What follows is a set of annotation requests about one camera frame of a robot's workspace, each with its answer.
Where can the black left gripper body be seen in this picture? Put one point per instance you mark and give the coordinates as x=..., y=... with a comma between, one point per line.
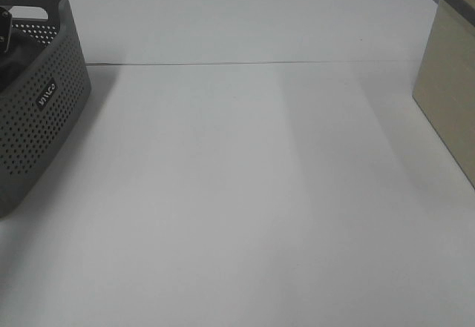
x=5, y=29

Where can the grey perforated plastic basket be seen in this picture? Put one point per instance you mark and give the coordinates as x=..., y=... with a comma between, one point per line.
x=44, y=88

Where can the beige fabric storage bin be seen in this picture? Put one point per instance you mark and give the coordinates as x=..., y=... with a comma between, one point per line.
x=444, y=87

